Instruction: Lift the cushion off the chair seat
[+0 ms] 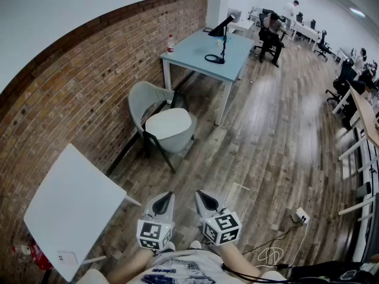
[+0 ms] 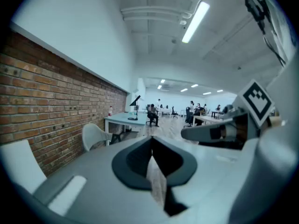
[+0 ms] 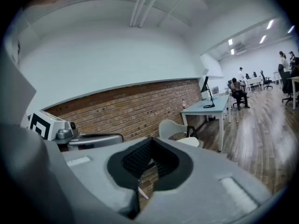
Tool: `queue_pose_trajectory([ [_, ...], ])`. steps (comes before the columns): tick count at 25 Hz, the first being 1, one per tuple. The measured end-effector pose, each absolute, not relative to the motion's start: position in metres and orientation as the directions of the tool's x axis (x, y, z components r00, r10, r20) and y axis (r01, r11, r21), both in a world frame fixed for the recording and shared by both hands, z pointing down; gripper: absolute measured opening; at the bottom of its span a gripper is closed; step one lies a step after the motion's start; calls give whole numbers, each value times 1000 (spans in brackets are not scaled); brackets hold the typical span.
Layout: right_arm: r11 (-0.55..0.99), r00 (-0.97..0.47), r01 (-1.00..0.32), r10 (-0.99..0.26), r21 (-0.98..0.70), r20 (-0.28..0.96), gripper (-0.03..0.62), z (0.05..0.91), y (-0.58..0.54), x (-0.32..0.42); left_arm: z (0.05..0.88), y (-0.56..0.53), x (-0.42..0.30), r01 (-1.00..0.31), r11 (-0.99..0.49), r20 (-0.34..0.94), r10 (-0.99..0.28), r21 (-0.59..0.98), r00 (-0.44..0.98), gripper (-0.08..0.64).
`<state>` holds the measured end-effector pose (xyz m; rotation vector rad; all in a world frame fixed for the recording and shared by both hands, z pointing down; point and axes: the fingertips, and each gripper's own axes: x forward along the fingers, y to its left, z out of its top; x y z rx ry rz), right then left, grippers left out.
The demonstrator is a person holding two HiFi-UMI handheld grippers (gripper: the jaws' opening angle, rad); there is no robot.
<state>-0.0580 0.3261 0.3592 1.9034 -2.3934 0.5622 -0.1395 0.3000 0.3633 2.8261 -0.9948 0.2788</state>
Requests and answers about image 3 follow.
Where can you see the person's white t-shirt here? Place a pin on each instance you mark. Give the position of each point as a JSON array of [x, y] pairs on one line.
[[14, 90]]

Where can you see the light blue table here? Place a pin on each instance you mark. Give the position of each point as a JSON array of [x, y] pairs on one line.
[[205, 109]]

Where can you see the white ceiling pipes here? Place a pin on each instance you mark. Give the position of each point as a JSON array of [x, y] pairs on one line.
[[140, 6]]

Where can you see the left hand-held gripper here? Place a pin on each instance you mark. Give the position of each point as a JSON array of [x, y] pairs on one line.
[[42, 125]]

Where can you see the plastic bottle with red label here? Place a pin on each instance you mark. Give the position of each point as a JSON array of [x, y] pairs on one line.
[[184, 105]]

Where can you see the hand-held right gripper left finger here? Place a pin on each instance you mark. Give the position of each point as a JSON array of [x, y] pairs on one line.
[[93, 171]]

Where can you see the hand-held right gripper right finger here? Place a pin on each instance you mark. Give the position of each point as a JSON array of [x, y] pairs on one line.
[[210, 183]]

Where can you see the black desk lamp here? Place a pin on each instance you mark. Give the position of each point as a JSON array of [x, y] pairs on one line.
[[205, 84]]

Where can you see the grey chair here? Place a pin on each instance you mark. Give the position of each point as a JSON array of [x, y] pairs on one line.
[[168, 127]]

